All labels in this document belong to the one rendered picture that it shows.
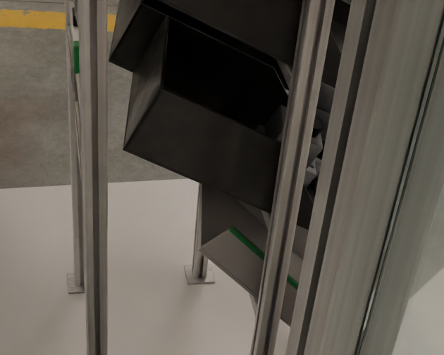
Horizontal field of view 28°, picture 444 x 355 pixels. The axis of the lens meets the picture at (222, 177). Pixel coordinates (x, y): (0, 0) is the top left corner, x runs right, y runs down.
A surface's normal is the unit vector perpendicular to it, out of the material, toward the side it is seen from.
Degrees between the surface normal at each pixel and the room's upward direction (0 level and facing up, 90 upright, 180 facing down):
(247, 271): 90
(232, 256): 90
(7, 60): 0
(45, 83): 0
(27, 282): 0
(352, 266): 90
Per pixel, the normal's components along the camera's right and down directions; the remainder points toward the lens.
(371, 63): -0.98, 0.05
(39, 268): 0.07, -0.78
